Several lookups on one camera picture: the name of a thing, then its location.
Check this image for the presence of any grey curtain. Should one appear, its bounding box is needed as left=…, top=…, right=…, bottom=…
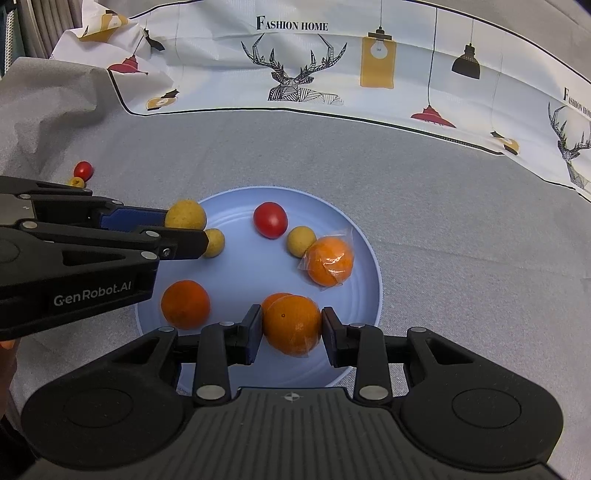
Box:
left=0, top=0, right=107, bottom=77

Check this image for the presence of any large yellow longan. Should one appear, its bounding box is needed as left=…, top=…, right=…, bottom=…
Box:
left=165, top=199, right=207, bottom=230

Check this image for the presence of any white printed cloth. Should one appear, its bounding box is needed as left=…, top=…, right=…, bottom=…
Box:
left=48, top=0, right=591, bottom=204

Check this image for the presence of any plastic-wrapped orange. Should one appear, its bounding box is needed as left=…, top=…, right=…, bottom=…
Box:
left=297, top=227, right=356, bottom=292

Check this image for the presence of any light blue plate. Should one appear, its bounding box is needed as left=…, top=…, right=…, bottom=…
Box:
left=135, top=185, right=384, bottom=388

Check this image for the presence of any dark cloth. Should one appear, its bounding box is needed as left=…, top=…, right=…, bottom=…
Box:
left=0, top=413, right=35, bottom=480

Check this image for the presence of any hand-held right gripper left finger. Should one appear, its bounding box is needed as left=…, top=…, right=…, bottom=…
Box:
left=90, top=304, right=263, bottom=407

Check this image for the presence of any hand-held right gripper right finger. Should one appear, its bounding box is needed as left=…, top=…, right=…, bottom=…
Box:
left=322, top=307, right=497, bottom=403

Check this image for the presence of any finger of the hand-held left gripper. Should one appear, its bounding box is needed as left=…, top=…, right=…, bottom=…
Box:
left=16, top=220, right=210, bottom=278
left=0, top=175, right=170, bottom=232

